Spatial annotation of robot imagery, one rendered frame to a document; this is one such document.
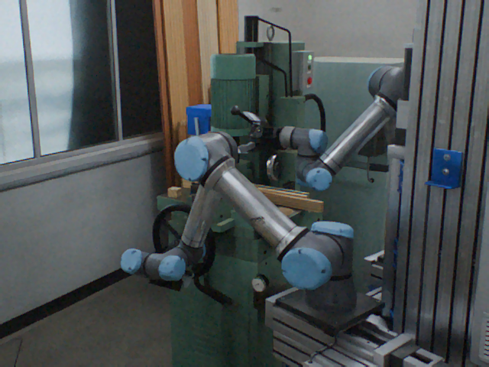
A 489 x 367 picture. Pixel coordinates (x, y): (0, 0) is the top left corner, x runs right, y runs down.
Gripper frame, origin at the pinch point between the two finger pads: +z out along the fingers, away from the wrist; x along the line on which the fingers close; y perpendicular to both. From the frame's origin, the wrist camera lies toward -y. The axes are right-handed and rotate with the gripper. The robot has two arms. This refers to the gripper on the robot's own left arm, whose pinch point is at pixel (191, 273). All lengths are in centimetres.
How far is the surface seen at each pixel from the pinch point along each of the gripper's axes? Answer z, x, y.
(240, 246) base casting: 18.7, 5.6, -15.3
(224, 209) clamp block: 7.2, 1.2, -26.4
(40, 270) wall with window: 55, -133, 17
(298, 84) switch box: 27, 7, -88
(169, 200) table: 12.3, -29.1, -26.5
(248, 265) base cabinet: 22.3, 9.4, -9.2
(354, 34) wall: 193, -52, -206
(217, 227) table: 5.6, 1.5, -18.9
